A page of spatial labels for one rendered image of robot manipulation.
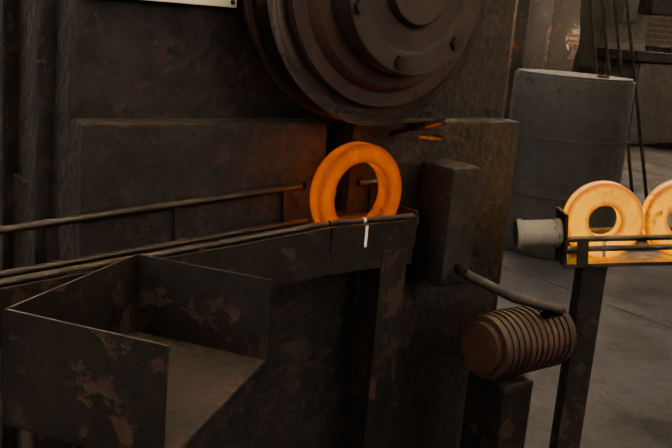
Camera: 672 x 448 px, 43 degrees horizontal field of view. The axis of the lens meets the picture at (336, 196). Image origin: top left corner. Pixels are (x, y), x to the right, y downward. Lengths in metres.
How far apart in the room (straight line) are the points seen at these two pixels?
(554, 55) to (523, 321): 4.15
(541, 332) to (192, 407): 0.83
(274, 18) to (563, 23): 4.49
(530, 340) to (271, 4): 0.79
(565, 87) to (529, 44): 1.85
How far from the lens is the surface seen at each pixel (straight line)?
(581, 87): 4.11
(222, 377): 1.11
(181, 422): 1.02
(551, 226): 1.74
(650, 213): 1.80
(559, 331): 1.72
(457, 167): 1.64
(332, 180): 1.47
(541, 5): 5.89
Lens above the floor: 1.06
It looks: 12 degrees down
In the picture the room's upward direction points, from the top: 5 degrees clockwise
